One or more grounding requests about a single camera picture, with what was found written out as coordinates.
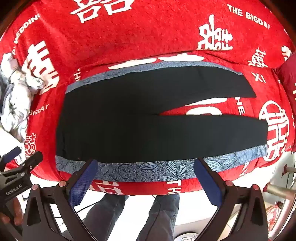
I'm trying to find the red printed blanket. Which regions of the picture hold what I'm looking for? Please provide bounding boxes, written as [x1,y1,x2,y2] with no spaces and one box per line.
[0,0,296,196]

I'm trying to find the black pants with blue trim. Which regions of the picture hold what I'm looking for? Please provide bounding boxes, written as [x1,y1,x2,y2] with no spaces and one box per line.
[55,61,270,182]

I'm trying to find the person's leg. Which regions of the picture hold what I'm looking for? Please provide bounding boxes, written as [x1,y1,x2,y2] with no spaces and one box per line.
[83,193,129,241]
[141,193,180,241]

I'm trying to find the person's left leg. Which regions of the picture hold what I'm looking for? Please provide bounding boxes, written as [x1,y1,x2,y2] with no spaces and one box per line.
[83,193,129,241]

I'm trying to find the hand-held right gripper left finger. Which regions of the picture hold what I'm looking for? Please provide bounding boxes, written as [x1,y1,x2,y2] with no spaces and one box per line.
[22,159,99,241]

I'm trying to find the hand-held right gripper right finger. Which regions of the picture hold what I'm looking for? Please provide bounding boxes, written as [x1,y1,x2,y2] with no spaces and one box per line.
[194,158,270,241]

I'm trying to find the person's right leg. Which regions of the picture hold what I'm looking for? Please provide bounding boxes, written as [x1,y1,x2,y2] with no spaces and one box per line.
[141,193,180,241]

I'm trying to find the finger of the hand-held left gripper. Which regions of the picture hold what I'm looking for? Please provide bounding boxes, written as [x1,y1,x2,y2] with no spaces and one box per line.
[14,152,44,173]
[0,146,21,164]

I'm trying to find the white patterned object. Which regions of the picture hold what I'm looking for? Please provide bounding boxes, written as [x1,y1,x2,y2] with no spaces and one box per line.
[173,229,200,241]

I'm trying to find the metal rod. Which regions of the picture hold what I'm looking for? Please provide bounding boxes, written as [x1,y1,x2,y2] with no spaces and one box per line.
[265,183,296,200]

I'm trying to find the person's left hand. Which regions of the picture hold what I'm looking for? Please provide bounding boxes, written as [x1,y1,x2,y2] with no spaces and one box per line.
[0,199,24,226]

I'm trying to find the crumpled grey white cloth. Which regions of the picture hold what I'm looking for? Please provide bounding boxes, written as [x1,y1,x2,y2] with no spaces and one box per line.
[0,52,45,143]

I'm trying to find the dark red cloth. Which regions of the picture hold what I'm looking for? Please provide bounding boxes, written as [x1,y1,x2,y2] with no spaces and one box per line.
[276,53,296,103]

